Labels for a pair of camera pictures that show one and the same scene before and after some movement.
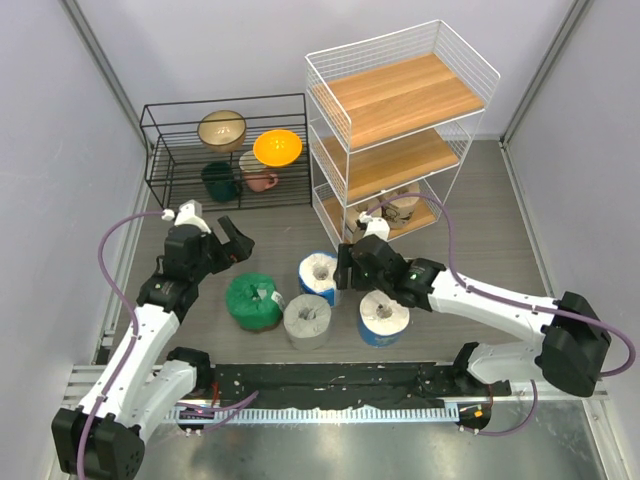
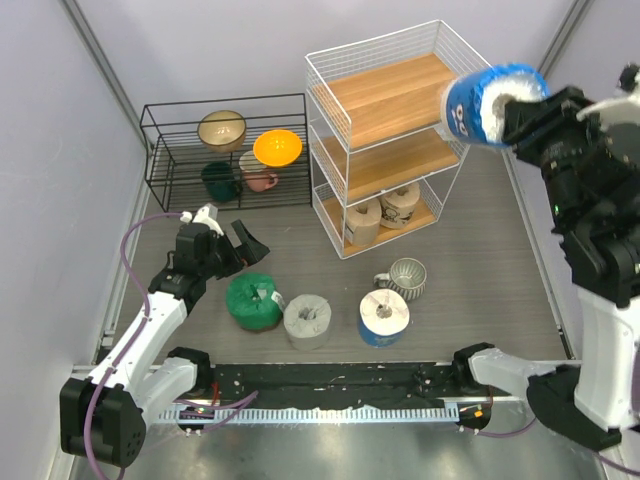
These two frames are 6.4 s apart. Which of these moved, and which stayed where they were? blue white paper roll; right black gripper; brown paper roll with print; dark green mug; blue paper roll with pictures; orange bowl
Moved: right black gripper; blue white paper roll
Stayed: blue paper roll with pictures; orange bowl; brown paper roll with print; dark green mug
